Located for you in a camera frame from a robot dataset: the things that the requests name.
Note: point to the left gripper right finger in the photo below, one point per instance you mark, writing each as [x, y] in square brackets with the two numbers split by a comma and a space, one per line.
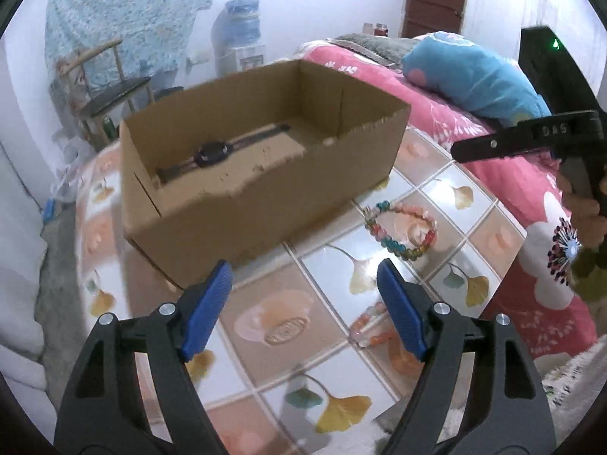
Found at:
[435, 335]

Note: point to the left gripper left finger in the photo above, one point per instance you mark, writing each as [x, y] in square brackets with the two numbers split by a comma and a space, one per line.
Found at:
[172, 339]

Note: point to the person's right hand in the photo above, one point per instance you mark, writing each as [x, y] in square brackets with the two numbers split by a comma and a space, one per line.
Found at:
[585, 218]

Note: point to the blue pillow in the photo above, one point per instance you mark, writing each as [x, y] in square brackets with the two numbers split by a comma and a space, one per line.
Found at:
[473, 78]

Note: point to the pink floral bedsheet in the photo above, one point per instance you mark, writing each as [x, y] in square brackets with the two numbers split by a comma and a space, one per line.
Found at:
[495, 219]

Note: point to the green fuzzy sleeve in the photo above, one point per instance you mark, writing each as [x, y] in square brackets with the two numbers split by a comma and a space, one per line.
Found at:
[586, 277]

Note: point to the brown cardboard box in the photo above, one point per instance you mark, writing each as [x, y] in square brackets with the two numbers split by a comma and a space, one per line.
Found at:
[343, 140]

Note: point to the grey white curtain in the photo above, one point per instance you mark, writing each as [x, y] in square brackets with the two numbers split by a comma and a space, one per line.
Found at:
[22, 337]

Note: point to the black wrist watch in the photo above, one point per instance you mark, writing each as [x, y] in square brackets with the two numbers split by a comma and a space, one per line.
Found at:
[212, 153]

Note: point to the wooden chair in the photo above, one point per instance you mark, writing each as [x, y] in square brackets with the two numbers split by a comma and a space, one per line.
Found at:
[92, 105]

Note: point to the white water dispenser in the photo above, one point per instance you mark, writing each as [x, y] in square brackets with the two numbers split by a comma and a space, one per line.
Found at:
[236, 59]

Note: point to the blue water bottle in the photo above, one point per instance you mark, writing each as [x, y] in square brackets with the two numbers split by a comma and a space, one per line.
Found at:
[240, 23]

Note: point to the teal patterned cloth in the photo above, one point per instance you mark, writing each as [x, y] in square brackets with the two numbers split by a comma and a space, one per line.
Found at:
[154, 35]

